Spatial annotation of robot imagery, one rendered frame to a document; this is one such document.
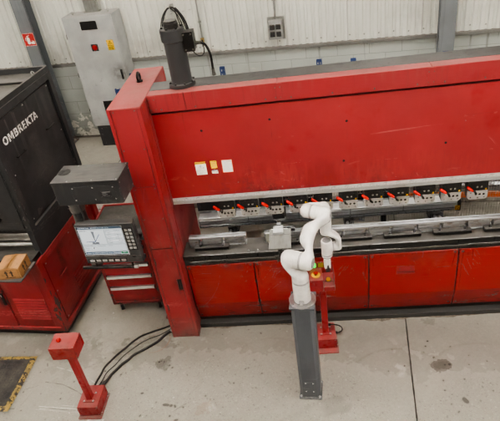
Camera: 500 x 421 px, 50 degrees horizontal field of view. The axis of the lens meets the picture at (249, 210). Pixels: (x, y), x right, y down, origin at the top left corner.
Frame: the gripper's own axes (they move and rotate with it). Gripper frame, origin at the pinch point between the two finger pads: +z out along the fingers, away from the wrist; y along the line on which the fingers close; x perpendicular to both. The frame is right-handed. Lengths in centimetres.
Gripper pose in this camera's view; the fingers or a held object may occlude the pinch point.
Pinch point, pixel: (327, 269)
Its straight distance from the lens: 429.5
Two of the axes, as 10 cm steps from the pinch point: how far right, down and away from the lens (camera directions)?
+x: 9.9, -1.0, -0.9
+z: 1.3, 7.7, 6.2
